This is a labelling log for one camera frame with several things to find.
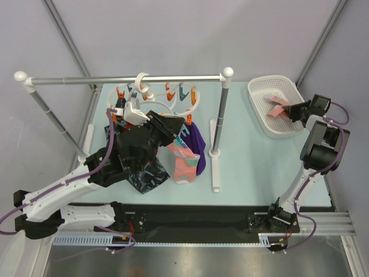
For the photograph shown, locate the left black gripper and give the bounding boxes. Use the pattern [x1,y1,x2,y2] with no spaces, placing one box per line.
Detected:
[135,110,185,172]

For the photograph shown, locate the pink sock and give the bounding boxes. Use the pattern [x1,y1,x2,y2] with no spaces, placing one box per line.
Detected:
[266,96,291,119]
[167,134,200,184]

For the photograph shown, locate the white round clip hanger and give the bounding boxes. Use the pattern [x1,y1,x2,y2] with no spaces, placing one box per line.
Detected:
[106,82,200,126]

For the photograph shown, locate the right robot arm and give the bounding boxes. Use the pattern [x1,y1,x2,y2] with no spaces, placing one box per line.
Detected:
[264,94,351,233]

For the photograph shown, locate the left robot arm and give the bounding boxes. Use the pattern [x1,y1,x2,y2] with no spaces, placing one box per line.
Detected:
[13,111,185,239]

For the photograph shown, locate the white plastic basket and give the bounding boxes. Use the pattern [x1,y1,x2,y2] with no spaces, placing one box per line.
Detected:
[247,75,304,139]

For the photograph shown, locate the dark patterned shorts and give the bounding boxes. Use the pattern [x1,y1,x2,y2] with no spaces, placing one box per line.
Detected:
[103,123,170,196]

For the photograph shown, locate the purple cloth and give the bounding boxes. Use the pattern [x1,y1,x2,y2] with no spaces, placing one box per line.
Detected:
[181,122,206,175]

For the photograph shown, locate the white silver clothes rack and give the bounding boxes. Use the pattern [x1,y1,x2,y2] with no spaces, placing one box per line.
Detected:
[14,67,234,193]

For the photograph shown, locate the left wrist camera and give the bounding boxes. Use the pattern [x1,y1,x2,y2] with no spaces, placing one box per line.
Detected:
[112,98,150,126]

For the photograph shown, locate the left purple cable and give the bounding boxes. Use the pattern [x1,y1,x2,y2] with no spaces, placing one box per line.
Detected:
[0,107,138,260]

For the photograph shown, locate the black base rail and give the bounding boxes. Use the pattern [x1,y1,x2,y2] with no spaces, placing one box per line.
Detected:
[123,204,268,244]

